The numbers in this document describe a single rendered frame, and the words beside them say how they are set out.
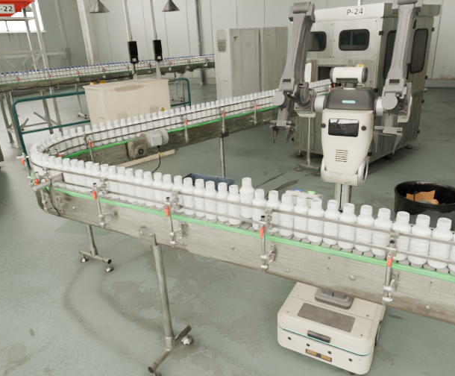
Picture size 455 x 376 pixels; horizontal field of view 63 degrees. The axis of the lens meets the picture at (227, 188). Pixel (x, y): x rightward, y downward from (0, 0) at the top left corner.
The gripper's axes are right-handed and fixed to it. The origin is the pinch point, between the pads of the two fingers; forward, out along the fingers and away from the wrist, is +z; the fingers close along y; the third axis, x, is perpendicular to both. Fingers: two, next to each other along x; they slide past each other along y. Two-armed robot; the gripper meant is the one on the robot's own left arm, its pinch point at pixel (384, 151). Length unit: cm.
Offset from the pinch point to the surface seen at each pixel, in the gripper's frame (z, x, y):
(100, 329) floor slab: 129, 45, -154
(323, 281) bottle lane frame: 54, -13, -15
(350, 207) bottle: 24.3, -23.4, -8.7
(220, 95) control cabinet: -158, 537, -309
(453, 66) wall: -426, 1077, 175
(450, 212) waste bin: 18, 127, 49
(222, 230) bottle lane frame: 42, -12, -59
